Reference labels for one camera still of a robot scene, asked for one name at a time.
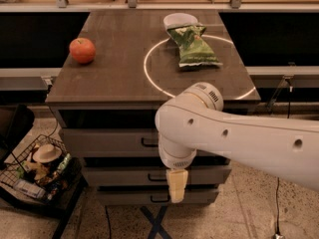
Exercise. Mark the white bowl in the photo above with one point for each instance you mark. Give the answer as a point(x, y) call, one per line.
point(178, 19)

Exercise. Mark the white packet in basket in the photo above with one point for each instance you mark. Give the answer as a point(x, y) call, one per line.
point(29, 189)

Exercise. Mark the grey drawer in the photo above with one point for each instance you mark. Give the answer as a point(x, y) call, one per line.
point(111, 142)
point(147, 197)
point(151, 175)

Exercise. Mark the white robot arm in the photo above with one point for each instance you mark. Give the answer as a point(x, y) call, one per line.
point(194, 120)

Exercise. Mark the red apple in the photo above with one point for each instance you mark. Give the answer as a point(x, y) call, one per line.
point(82, 50)

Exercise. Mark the green chip bag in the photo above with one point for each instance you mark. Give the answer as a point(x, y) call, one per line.
point(193, 50)

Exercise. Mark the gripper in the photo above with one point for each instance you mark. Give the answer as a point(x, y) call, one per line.
point(176, 162)

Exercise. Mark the black wire basket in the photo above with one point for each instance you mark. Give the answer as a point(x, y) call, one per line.
point(45, 175)

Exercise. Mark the grey drawer cabinet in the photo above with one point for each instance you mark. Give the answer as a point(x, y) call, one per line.
point(134, 72)

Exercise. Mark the grey bottom drawer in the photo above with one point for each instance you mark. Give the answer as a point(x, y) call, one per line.
point(147, 197)

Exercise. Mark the green bottle in basket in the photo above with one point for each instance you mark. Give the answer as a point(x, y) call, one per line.
point(64, 163)

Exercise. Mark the grey top drawer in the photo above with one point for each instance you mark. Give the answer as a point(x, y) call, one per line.
point(111, 142)

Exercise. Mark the grey middle drawer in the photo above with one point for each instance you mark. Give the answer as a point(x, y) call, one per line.
point(151, 175)

